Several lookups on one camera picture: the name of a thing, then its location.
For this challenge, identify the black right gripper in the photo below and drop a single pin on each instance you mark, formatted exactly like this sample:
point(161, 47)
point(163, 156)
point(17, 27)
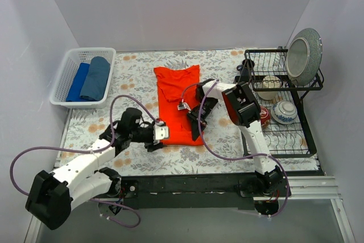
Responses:
point(196, 116)

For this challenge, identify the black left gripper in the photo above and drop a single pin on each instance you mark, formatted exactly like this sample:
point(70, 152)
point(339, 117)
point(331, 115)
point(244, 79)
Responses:
point(153, 143)

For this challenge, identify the orange t shirt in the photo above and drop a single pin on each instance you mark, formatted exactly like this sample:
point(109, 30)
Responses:
point(174, 86)

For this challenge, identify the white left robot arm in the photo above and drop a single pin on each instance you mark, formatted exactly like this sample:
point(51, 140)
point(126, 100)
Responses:
point(53, 195)

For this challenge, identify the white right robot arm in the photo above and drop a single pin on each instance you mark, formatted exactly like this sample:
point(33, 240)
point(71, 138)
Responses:
point(244, 111)

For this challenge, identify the floral patterned table cloth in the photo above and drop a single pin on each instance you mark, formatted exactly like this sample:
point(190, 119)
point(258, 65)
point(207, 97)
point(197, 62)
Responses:
point(134, 83)

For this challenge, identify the black cup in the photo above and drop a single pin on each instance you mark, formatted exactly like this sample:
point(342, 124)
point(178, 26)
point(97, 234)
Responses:
point(246, 67)

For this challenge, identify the red bowl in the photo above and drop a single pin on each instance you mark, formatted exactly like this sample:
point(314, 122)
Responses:
point(265, 117)

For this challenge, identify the grey blue rolled shirt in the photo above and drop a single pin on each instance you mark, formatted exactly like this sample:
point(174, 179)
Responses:
point(96, 79)

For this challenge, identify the royal blue rolled shirt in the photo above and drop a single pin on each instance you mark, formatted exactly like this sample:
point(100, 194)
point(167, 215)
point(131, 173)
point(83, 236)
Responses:
point(77, 84)

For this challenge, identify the white blue patterned bowl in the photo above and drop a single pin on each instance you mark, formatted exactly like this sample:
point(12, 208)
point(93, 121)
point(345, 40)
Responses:
point(284, 112)

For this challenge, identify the white plastic basket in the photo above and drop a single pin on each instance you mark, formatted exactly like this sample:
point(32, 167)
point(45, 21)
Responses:
point(68, 69)

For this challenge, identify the grey patterned plate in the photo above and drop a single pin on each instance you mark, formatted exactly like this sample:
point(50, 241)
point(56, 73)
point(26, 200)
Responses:
point(304, 57)

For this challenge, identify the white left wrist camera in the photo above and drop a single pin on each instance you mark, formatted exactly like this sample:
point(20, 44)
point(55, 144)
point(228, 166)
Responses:
point(160, 131)

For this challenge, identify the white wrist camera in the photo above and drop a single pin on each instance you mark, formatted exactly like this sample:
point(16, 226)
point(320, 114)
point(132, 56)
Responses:
point(160, 131)
point(183, 106)

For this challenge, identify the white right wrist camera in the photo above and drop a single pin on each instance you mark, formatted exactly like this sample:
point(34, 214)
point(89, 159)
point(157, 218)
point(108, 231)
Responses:
point(183, 106)

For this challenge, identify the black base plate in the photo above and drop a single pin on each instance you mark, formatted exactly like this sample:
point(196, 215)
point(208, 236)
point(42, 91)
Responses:
point(235, 190)

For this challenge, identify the black wire dish rack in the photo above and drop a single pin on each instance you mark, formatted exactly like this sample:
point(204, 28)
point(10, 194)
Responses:
point(284, 141)

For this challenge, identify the aluminium frame rail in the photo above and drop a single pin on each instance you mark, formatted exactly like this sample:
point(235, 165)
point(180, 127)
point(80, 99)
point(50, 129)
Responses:
point(314, 188)

